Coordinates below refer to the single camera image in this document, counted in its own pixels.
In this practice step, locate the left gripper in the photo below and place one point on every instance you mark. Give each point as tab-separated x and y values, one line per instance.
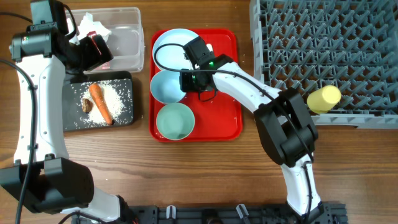
96	60

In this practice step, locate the brown food scrap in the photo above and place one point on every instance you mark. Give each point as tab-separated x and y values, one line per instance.
86	105

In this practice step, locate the red serving tray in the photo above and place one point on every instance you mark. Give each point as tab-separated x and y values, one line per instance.
219	119

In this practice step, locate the white napkin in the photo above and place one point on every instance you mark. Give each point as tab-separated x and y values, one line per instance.
89	26

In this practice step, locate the yellow plastic cup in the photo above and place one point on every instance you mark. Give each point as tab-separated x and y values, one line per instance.
324	99

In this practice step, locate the white rice pile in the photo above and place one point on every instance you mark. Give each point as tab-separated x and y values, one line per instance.
118	96

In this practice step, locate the black waste tray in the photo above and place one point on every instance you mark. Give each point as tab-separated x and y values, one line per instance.
69	110

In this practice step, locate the grey dishwasher rack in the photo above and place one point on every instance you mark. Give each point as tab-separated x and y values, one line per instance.
351	45

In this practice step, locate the orange carrot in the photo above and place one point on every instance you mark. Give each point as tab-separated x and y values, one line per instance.
98	97

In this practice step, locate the mint green bowl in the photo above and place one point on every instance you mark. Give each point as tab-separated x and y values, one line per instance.
175	121

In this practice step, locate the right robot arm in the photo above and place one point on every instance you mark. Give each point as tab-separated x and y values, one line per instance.
286	129

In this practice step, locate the clear plastic bin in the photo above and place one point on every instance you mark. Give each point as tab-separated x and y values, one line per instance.
126	38

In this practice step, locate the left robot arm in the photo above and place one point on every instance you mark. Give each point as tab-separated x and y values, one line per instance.
43	179

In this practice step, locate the light blue bowl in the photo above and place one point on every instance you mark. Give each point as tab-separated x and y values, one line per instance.
165	87

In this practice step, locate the white plastic spoon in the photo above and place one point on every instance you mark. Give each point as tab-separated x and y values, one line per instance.
210	47

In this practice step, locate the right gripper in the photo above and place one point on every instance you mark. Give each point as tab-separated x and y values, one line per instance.
189	82

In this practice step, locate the red snack wrapper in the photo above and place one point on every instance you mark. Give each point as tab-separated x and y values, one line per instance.
100	53

